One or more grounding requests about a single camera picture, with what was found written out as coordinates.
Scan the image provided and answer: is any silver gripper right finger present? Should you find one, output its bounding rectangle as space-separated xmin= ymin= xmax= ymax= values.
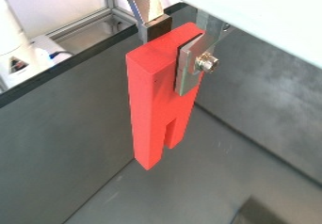
xmin=175 ymin=9 xmax=226 ymax=96

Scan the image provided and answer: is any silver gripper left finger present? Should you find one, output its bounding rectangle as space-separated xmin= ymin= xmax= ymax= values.
xmin=127 ymin=0 xmax=172 ymax=42

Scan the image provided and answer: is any red double-square block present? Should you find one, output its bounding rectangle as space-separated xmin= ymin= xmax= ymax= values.
xmin=126 ymin=23 xmax=203 ymax=170

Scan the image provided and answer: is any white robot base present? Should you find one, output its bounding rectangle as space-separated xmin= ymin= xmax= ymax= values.
xmin=0 ymin=0 xmax=73 ymax=94

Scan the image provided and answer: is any aluminium frame rail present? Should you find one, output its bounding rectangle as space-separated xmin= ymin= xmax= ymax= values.
xmin=47 ymin=0 xmax=136 ymax=40

